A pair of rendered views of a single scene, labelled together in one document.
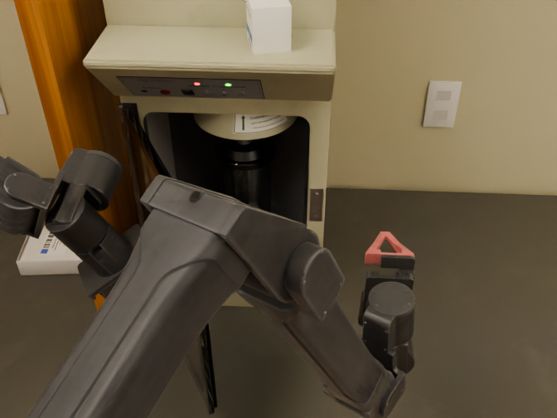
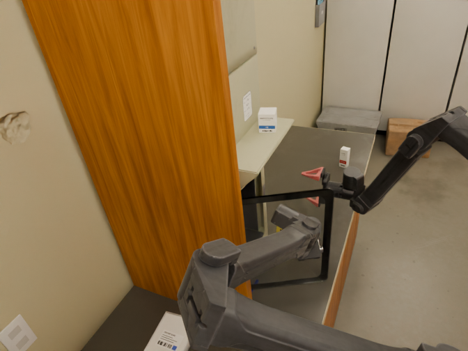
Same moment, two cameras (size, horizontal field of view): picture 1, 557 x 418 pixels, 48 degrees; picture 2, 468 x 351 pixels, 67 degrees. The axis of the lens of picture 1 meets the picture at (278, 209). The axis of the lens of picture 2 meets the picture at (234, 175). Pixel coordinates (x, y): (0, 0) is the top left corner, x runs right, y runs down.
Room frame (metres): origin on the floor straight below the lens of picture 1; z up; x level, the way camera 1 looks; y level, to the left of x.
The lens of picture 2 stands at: (0.48, 0.94, 2.01)
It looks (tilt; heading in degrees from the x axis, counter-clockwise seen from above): 34 degrees down; 295
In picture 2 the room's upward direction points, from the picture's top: 7 degrees counter-clockwise
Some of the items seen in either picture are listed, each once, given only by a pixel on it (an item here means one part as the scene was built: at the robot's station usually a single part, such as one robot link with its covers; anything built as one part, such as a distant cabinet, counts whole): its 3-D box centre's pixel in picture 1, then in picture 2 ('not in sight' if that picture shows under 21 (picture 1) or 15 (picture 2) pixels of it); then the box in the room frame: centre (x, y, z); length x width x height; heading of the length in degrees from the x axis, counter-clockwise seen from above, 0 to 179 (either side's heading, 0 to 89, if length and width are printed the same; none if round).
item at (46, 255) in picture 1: (64, 248); (171, 340); (0.99, 0.45, 0.96); 0.16 x 0.12 x 0.04; 92
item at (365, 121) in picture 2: not in sight; (347, 129); (0.75, -2.63, 0.17); 0.60 x 0.42 x 0.33; 174
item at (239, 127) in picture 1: (245, 98); not in sight; (0.94, 0.05, 1.34); 0.18 x 0.18 x 0.05
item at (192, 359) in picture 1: (169, 264); (282, 244); (0.70, 0.17, 1.19); 0.30 x 0.01 x 0.40; 25
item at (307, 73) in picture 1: (215, 78); (260, 154); (0.79, 0.08, 1.46); 0.32 x 0.11 x 0.10; 86
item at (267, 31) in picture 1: (268, 22); (267, 120); (0.78, 0.01, 1.54); 0.05 x 0.05 x 0.06; 10
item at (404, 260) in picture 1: (386, 260); (313, 178); (0.67, -0.16, 1.23); 0.09 x 0.07 x 0.07; 176
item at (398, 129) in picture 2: not in sight; (408, 137); (0.15, -2.62, 0.14); 0.41 x 0.33 x 0.29; 3
